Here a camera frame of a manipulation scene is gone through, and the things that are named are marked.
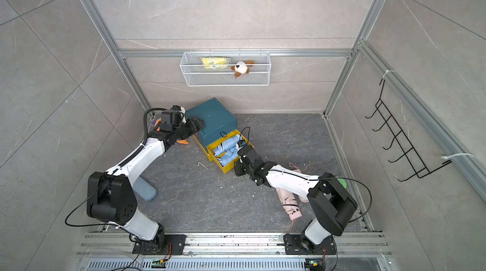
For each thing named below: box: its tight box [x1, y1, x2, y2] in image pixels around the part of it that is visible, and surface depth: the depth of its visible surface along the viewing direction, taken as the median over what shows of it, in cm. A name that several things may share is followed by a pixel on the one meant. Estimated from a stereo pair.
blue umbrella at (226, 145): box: [212, 134, 242, 157], surface depth 92 cm
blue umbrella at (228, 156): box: [216, 145, 239, 167], surface depth 88 cm
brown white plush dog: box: [230, 60, 256, 80], surface depth 88 cm
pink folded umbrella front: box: [275, 187, 303, 221], surface depth 83 cm
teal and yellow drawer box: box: [184, 97, 255, 174], surface depth 90 cm
